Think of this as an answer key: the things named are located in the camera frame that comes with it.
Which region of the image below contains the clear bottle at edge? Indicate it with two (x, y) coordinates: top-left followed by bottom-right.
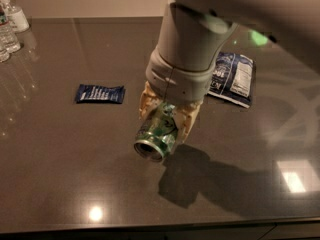
(0, 43), (10, 62)

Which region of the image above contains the clear plastic water bottle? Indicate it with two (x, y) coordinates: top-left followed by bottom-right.
(0, 6), (21, 53)

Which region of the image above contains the blue white chip bag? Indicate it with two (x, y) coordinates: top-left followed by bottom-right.
(208, 52), (255, 108)

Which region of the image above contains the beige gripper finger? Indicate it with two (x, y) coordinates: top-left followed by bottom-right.
(173, 101), (203, 144)
(139, 81), (162, 120)

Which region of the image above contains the white sanitizer pump bottle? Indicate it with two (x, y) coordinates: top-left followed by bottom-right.
(0, 0), (30, 33)

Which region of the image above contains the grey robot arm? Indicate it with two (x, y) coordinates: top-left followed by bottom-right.
(140, 0), (320, 143)

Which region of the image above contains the green soda can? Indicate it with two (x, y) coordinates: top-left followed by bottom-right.
(134, 102), (178, 162)

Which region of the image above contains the small blue snack packet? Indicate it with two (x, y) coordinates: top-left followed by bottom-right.
(75, 84), (125, 104)

